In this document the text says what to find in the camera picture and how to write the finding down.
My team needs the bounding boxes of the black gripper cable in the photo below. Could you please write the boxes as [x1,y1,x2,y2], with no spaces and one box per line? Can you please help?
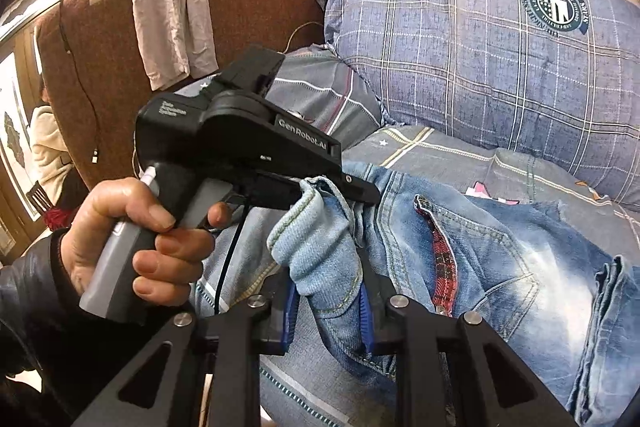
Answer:
[215,194,252,315]

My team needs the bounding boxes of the grey star-print bed sheet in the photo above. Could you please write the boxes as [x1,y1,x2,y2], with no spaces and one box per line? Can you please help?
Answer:
[192,124,640,427]

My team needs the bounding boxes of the black charging cable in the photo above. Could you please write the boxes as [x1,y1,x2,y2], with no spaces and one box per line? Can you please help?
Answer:
[58,1,102,166]

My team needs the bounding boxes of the person's left forearm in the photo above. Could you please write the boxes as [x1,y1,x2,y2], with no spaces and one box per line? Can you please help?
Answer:
[0,227,201,427]

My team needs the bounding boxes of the brown upholstered headboard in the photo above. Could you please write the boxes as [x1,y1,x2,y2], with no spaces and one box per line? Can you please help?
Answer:
[32,0,351,192]

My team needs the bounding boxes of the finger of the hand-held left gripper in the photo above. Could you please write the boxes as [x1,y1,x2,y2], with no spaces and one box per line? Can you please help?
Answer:
[246,176,304,211]
[334,161,382,206]

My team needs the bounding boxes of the faded blue denim pants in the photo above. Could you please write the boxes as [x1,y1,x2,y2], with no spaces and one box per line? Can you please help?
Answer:
[192,159,640,427]

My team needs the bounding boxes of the blue plaid pillow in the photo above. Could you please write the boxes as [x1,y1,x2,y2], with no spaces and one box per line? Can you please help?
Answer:
[322,0,640,212]

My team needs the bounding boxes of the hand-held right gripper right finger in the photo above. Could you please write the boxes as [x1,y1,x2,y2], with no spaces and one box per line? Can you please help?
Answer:
[356,274,581,427]

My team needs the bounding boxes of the grey star-print pillow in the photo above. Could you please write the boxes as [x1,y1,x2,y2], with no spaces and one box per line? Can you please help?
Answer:
[172,44,388,155]

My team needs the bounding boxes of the person's left hand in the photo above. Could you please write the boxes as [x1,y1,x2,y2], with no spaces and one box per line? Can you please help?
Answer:
[62,177,232,309]

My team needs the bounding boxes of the thin white cable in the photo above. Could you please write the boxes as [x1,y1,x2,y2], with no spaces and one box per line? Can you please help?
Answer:
[282,21,326,55]

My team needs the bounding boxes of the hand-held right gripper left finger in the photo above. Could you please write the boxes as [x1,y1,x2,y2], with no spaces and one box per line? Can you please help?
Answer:
[70,267,301,427]

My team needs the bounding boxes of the pale pink towel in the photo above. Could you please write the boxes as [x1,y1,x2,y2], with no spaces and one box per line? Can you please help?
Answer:
[130,0,221,92]

